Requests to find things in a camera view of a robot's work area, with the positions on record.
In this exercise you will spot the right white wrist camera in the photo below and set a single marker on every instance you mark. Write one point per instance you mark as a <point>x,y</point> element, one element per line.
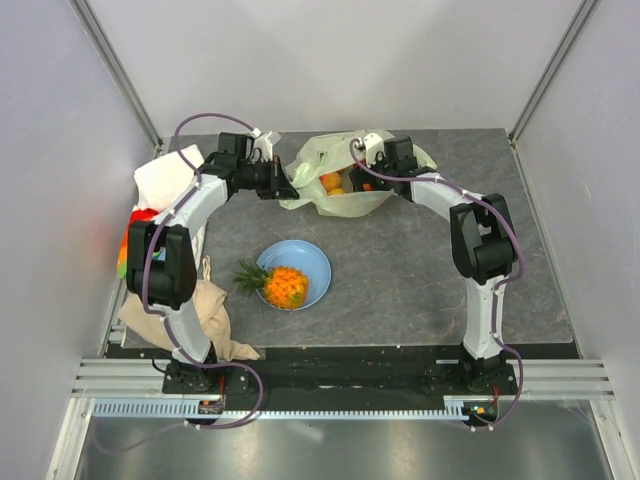
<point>372,145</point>

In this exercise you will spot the yellow fake pear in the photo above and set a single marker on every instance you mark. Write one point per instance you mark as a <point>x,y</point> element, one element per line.
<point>331,181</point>

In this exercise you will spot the white folded towel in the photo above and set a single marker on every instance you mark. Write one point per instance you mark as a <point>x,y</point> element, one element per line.
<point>161,181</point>

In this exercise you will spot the grey slotted cable duct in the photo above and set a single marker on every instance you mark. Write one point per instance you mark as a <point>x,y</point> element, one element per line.
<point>211,407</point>

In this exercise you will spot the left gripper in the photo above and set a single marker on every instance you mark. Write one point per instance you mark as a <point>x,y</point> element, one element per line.
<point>278,187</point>

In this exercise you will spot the fake pineapple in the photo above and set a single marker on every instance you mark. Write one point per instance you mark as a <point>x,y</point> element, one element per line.
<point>282,287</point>

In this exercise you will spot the pale green plastic bag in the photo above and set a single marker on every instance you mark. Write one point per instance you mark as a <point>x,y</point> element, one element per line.
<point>330,153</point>

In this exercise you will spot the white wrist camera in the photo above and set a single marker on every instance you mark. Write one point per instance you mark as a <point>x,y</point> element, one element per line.
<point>263,145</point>
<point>372,145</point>

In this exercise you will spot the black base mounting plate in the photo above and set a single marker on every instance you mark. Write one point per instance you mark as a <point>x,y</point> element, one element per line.
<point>347,378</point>

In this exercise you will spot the right aluminium corner post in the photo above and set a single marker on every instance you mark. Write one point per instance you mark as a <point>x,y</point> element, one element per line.
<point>564,47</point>

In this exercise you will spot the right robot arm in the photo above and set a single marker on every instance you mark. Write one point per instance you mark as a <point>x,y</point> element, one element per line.
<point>484,247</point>

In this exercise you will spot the beige crumpled cloth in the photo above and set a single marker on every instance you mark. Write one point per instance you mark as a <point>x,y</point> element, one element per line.
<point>213,317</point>

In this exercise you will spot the blue plastic plate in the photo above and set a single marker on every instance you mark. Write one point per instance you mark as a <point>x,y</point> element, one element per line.
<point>305,257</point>

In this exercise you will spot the left aluminium corner post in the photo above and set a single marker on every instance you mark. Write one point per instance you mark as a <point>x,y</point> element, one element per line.
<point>109,56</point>

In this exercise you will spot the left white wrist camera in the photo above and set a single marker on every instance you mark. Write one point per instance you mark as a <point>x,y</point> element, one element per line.
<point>263,145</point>

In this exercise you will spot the aluminium corner post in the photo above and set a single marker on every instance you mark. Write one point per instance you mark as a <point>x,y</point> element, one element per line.
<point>564,47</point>
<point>109,56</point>

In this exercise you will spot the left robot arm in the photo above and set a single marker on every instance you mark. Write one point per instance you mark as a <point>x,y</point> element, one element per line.
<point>161,267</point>

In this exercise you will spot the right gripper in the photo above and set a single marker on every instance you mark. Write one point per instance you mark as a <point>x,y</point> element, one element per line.
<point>360,177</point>

